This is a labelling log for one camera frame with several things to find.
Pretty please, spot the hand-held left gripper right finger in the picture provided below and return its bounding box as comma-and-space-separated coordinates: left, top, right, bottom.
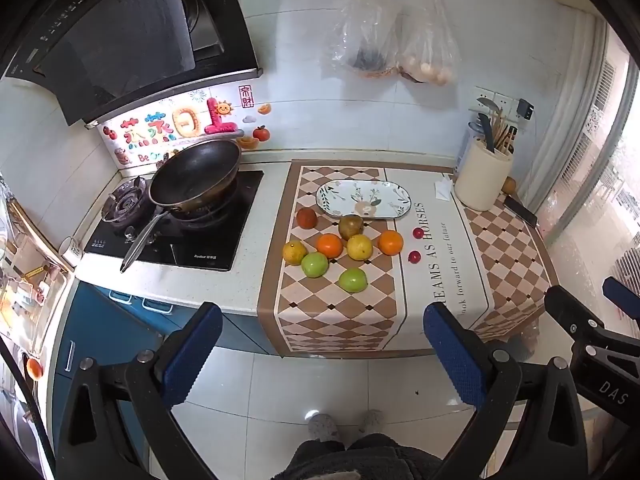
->
422, 302, 589, 480

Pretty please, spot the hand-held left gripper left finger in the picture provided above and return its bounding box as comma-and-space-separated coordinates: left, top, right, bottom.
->
57, 301, 224, 480

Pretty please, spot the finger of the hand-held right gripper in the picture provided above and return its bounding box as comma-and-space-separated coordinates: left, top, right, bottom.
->
544, 285, 640, 377
602, 277, 640, 319

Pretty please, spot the green apple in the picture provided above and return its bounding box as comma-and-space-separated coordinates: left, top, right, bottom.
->
301, 252, 329, 279
338, 267, 369, 294

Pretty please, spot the orange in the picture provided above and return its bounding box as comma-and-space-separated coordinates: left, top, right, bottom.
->
377, 229, 405, 257
316, 233, 344, 260

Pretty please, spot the yellow lemon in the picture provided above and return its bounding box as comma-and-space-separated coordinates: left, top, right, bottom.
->
346, 234, 374, 262

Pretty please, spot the yellow orange citrus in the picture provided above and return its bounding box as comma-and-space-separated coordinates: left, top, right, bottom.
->
282, 240, 308, 266

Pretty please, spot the brown green pear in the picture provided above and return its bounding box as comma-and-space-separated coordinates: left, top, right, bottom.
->
338, 214, 364, 241

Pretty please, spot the floral oval plate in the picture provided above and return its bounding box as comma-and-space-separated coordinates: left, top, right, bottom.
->
315, 179, 412, 221

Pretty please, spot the blue cabinet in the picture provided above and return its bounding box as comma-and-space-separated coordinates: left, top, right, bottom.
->
49, 279, 277, 480

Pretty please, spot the black gas stove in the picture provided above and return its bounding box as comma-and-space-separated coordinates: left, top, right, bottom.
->
82, 169, 265, 273

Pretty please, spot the grey slipper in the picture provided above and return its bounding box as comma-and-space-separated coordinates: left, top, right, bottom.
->
307, 412, 341, 444
357, 408, 385, 436

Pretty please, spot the black phone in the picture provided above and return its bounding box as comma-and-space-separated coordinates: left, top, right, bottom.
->
502, 194, 539, 228

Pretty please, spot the checkered table mat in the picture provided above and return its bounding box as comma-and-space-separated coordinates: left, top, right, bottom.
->
257, 159, 557, 360

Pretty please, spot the frosted glass sliding door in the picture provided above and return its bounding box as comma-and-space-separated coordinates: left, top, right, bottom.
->
524, 9, 640, 312

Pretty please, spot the person's dark clothing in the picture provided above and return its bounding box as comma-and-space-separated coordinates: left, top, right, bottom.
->
271, 432, 444, 480

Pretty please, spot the cream utensil holder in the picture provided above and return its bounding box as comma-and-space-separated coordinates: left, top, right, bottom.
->
453, 138, 515, 212

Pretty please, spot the white cup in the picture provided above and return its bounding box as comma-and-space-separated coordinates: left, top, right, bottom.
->
59, 236, 83, 267

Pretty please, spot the white tissue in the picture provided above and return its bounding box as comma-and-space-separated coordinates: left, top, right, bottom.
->
433, 172, 455, 202

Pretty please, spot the black wok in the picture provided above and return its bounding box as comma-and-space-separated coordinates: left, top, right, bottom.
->
120, 138, 243, 275

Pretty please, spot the cluttered side shelf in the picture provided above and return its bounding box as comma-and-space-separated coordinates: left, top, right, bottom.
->
0, 170, 77, 361

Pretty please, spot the bundle of chopsticks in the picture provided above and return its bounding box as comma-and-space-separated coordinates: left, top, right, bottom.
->
492, 109, 519, 154

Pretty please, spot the grey spray can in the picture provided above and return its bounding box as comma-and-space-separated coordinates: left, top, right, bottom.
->
458, 120, 484, 171

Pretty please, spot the plastic bag with eggs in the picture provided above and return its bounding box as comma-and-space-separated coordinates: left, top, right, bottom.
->
397, 0, 460, 87

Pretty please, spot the black range hood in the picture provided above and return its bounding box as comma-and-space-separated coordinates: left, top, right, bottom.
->
0, 0, 265, 129

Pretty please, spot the plastic bag with dark contents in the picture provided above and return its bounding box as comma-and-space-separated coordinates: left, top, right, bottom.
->
327, 0, 404, 80

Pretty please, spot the black handled knife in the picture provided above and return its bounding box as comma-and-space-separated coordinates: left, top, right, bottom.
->
477, 113, 496, 154

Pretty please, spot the white wall outlet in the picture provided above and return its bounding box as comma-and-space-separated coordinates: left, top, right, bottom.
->
472, 85, 519, 116

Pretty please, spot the colourful letter wall sticker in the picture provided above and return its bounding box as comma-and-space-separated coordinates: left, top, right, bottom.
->
102, 97, 242, 167

